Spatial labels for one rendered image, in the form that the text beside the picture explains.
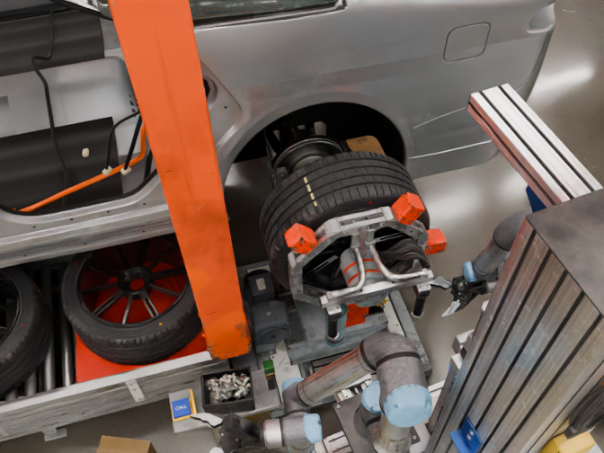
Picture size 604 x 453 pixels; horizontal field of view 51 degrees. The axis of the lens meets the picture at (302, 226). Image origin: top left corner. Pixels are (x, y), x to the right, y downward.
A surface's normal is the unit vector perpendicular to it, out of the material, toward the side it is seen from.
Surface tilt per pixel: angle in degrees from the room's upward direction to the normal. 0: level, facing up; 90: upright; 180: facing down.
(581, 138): 0
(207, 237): 90
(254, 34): 78
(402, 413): 82
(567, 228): 0
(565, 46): 0
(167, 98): 90
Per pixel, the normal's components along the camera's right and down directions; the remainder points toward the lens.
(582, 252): -0.02, -0.61
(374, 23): 0.26, 0.65
